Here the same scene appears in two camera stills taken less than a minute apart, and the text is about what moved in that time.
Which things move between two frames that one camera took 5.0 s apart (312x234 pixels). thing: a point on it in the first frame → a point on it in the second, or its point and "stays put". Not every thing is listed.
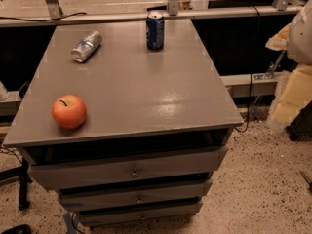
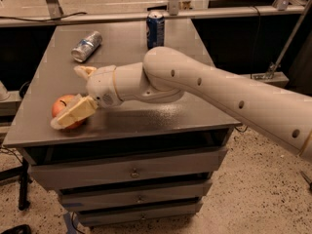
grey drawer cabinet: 156,128 stays put
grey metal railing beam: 81,19 stays put
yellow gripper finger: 279,42 → 100,85
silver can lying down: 86,46 stays put
